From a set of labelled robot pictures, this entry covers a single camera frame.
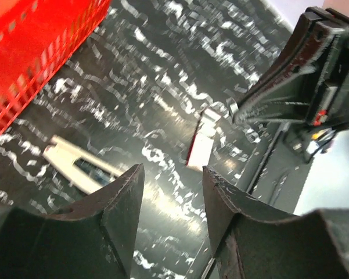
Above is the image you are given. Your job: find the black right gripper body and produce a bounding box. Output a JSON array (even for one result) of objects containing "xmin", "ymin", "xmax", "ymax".
[{"xmin": 296, "ymin": 7, "xmax": 349, "ymax": 163}]

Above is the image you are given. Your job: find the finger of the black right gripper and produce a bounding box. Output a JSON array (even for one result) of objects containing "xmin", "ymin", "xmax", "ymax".
[
  {"xmin": 235, "ymin": 23, "xmax": 349, "ymax": 124},
  {"xmin": 232, "ymin": 13, "xmax": 319, "ymax": 126}
]

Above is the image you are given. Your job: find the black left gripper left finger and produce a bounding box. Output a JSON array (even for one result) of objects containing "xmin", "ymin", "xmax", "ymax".
[{"xmin": 0, "ymin": 164, "xmax": 145, "ymax": 278}]

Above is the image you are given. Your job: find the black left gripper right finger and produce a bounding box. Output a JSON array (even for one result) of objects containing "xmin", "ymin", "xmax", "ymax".
[{"xmin": 203, "ymin": 166, "xmax": 349, "ymax": 278}]

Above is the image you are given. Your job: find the beige stapler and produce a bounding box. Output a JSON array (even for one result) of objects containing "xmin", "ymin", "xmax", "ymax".
[{"xmin": 43, "ymin": 135, "xmax": 123, "ymax": 195}]

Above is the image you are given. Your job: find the red white staple box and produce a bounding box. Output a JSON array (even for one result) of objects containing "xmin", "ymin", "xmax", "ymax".
[{"xmin": 186, "ymin": 108, "xmax": 221, "ymax": 171}]

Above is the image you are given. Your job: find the red plastic basket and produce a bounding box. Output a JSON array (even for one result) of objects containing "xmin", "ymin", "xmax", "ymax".
[{"xmin": 0, "ymin": 0, "xmax": 111, "ymax": 135}]

